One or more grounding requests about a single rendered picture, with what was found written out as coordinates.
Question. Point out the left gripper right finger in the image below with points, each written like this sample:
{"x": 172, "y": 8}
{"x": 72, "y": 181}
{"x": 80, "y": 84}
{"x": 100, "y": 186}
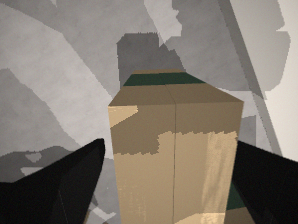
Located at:
{"x": 267, "y": 184}

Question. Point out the white long shallow tray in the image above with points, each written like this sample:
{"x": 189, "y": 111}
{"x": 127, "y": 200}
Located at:
{"x": 266, "y": 31}

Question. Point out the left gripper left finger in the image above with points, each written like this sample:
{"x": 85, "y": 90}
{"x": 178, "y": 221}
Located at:
{"x": 59, "y": 193}

